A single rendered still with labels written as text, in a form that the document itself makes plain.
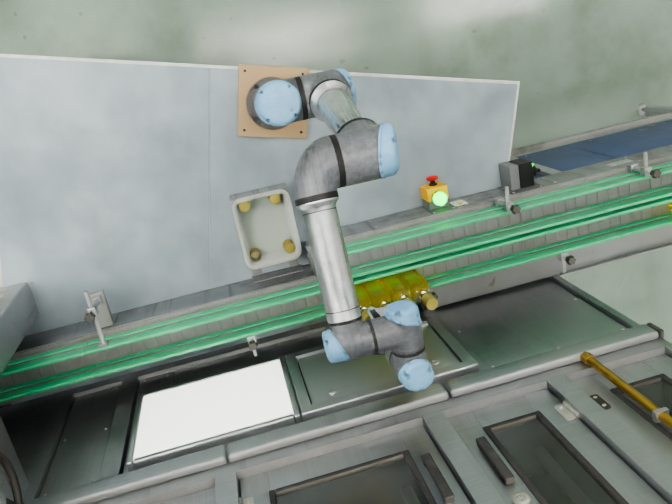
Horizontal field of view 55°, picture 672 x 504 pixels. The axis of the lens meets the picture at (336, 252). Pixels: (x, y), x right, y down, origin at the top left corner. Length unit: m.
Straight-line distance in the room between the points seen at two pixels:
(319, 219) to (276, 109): 0.46
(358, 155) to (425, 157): 0.76
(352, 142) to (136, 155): 0.82
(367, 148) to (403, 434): 0.67
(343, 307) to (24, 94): 1.11
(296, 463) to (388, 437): 0.22
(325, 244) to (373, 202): 0.73
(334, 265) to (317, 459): 0.46
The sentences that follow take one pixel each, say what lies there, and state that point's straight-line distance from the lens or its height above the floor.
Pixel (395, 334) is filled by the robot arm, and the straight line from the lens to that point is 1.41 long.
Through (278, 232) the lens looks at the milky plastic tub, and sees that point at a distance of 2.03.
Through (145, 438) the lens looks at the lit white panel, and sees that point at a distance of 1.77.
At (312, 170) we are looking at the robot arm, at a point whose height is 1.39.
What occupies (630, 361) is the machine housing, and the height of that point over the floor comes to 1.43.
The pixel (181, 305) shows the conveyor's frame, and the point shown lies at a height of 0.84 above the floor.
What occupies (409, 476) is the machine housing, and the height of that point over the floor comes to 1.59.
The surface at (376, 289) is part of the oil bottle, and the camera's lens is 1.87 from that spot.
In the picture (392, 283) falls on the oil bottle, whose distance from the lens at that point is 1.89.
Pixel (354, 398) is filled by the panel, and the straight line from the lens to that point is 1.66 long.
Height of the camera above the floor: 2.72
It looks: 70 degrees down
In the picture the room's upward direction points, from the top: 145 degrees clockwise
